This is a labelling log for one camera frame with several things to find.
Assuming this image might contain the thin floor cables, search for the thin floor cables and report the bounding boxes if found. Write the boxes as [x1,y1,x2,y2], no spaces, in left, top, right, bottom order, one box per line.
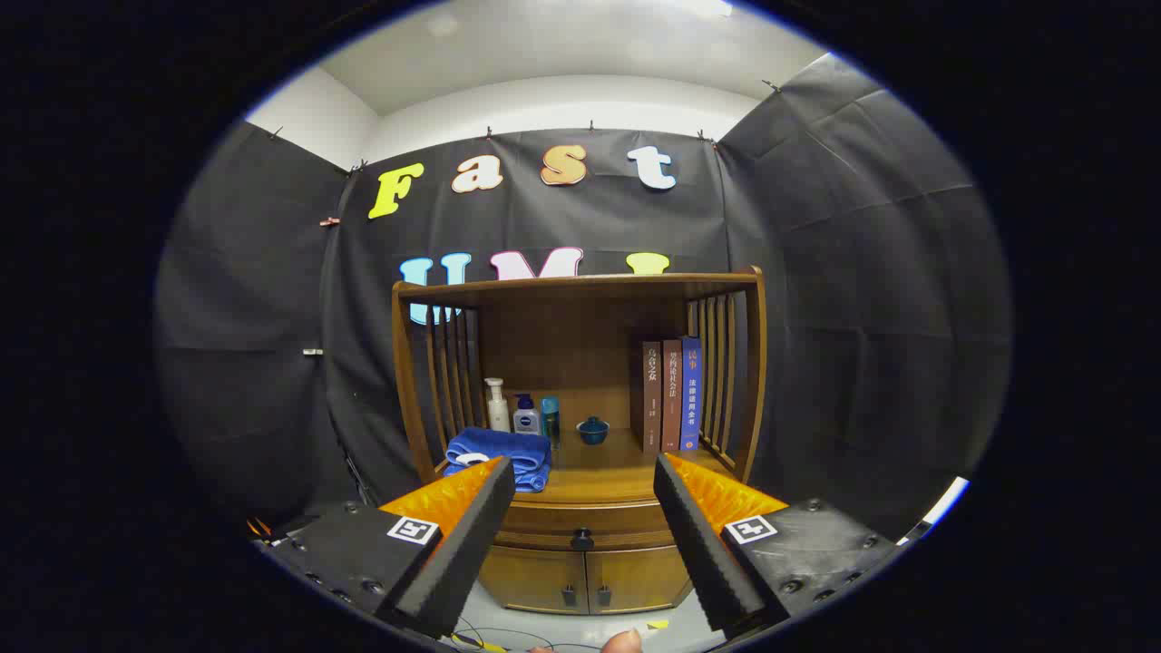
[452,617,618,653]

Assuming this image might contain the wooden cabinet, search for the wooden cabinet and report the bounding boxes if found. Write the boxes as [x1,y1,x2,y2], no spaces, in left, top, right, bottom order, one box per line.
[392,266,767,618]

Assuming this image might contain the dark brown book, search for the dark brown book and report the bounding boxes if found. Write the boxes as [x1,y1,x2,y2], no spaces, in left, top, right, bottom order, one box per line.
[630,341,664,453]

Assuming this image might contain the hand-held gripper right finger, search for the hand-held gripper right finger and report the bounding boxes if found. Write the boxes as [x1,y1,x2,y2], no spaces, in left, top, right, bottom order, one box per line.
[653,452,908,636]

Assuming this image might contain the wooden countertop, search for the wooden countertop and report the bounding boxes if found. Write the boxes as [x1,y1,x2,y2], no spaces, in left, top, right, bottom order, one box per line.
[435,426,736,505]

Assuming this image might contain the reddish brown book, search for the reddish brown book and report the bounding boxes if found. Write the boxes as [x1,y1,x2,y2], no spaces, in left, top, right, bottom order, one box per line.
[661,339,683,453]

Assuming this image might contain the white pump bottle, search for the white pump bottle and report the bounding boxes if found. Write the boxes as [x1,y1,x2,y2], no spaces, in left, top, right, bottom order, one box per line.
[483,377,512,433]

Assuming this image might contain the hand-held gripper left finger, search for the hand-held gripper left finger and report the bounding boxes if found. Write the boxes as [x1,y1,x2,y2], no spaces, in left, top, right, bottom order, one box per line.
[257,455,516,639]

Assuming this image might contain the blue folded towel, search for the blue folded towel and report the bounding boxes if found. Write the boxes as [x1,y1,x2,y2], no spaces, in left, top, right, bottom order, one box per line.
[443,426,554,493]

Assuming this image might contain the blue book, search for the blue book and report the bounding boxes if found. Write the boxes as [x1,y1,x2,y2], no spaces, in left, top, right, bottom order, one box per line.
[679,336,703,452]

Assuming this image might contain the wooden drawer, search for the wooden drawer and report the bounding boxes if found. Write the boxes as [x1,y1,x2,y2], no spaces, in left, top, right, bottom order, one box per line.
[494,501,677,552]

